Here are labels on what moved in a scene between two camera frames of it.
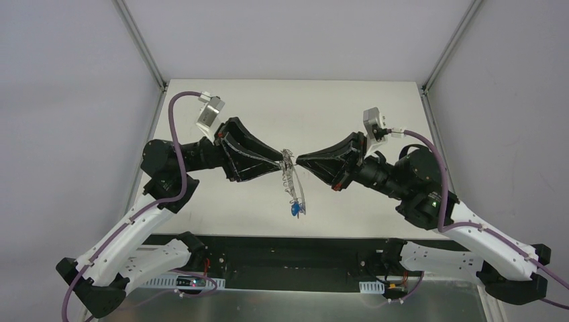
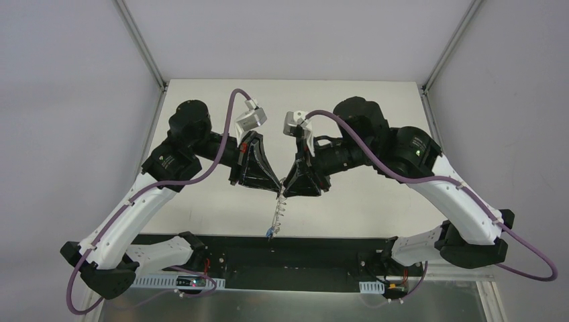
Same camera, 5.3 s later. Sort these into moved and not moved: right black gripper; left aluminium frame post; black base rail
Moved: right black gripper
Not moved: left aluminium frame post; black base rail
